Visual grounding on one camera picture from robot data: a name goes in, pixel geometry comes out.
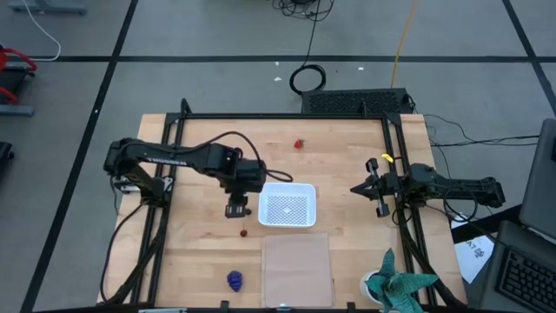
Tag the black keyboard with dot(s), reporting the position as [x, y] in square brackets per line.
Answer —
[525, 278]

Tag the red and black cart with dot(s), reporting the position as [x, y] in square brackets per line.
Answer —
[13, 82]

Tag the black aluminium table frame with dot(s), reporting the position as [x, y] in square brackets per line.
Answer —
[282, 116]

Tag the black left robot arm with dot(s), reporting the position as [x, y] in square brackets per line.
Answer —
[152, 156]

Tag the blue grape bunch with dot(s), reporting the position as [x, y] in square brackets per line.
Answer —
[234, 281]

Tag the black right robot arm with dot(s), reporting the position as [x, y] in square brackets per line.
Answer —
[460, 187]

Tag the teal artificial plant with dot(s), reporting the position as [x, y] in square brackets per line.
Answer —
[397, 287]

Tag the red strawberry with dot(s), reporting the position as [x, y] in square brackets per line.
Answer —
[298, 144]

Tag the white printed paper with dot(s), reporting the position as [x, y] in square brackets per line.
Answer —
[473, 261]

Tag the yellow tag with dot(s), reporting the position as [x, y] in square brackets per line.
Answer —
[387, 157]

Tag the grey laptop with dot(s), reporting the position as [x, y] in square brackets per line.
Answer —
[540, 187]

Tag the black perforated computer case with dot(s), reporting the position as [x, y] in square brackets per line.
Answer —
[347, 102]

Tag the white perforated plastic basket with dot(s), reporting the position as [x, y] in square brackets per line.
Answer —
[286, 208]

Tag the grey furniture foot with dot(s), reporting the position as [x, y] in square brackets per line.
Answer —
[48, 6]

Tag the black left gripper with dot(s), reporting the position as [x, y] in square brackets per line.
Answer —
[237, 201]

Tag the dark red cherry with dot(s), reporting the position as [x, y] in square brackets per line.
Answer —
[243, 233]

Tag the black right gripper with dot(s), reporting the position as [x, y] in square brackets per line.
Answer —
[388, 184]

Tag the white plant pot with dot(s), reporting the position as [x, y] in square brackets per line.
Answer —
[365, 289]

